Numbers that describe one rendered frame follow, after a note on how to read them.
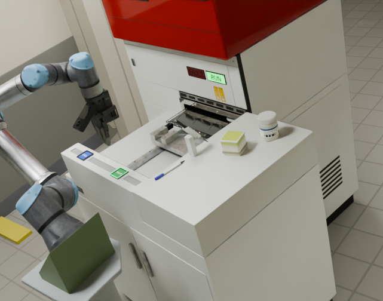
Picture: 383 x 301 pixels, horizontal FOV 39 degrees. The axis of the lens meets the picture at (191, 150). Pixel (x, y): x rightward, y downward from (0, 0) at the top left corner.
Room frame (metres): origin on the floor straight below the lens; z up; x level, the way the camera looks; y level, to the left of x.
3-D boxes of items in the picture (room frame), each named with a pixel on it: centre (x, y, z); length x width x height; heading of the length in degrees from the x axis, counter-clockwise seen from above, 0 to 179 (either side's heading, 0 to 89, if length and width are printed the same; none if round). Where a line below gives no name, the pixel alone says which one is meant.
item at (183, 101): (2.19, -0.14, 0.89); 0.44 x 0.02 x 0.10; 34
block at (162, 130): (2.17, 0.12, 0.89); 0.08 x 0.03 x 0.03; 124
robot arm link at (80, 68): (1.82, 0.29, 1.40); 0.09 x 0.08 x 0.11; 69
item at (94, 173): (1.92, 0.37, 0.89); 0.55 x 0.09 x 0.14; 34
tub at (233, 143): (1.74, -0.16, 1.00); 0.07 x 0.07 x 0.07; 53
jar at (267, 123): (1.76, -0.31, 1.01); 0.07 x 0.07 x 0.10
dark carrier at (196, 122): (2.20, -0.18, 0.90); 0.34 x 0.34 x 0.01; 34
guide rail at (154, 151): (2.13, 0.14, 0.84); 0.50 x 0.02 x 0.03; 124
